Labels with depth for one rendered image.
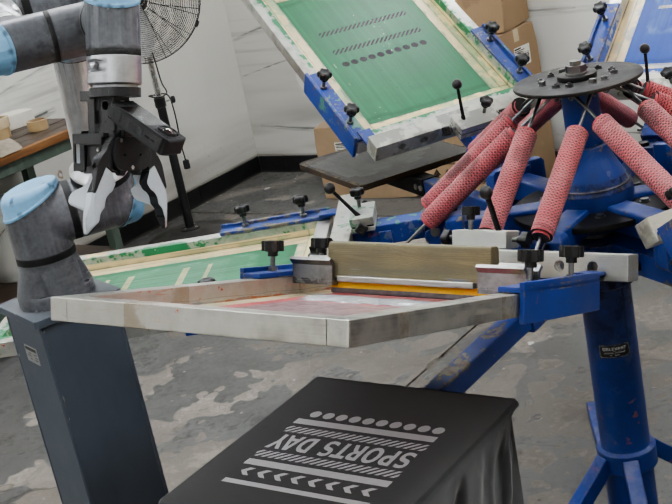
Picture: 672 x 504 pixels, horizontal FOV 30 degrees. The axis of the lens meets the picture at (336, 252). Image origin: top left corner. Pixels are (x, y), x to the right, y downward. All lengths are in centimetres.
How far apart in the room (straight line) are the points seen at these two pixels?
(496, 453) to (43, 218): 94
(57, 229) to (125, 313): 52
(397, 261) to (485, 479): 44
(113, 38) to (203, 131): 586
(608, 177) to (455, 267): 78
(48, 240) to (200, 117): 519
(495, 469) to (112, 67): 98
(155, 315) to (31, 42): 43
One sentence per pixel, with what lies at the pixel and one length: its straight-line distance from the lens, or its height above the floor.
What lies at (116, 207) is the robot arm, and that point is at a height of 136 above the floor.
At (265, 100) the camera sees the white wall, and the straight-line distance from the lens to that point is 780.
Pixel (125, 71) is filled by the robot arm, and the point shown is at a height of 170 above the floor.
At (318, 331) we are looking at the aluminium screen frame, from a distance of 170.
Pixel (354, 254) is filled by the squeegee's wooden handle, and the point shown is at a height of 119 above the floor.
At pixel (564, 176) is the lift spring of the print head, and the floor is 117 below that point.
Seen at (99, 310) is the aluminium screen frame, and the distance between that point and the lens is 198.
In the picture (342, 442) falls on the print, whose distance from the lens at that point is 221.
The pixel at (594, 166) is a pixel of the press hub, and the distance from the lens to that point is 296.
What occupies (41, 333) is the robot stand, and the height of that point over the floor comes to 117.
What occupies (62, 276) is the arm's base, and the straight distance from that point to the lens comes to 244.
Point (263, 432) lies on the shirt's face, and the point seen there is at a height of 95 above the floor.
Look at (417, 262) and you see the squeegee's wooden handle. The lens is 231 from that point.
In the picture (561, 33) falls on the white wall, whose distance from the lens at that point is 667.
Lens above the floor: 195
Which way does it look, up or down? 18 degrees down
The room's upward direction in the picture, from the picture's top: 12 degrees counter-clockwise
